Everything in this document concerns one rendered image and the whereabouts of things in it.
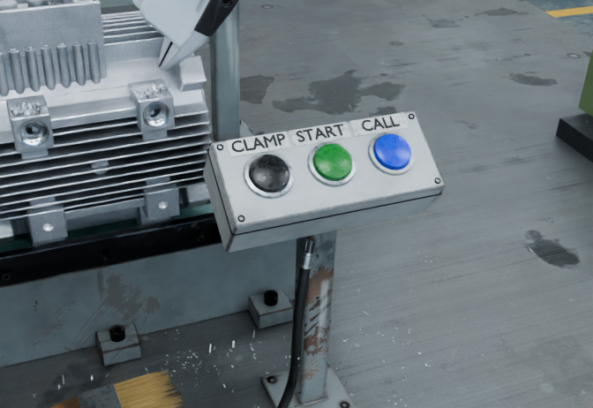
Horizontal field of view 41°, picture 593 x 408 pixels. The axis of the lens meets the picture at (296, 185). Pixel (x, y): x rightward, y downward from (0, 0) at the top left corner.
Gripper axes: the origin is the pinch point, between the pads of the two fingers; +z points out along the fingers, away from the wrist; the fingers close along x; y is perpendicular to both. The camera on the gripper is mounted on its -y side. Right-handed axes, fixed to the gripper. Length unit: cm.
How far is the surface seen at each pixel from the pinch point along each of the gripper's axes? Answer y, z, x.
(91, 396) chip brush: -4.3, 30.4, 8.6
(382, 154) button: -10.9, -3.9, 17.2
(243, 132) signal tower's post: -29.9, 15.7, -36.2
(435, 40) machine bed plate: -71, -7, -61
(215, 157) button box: 0.0, 1.8, 14.7
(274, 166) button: -3.4, 0.2, 16.8
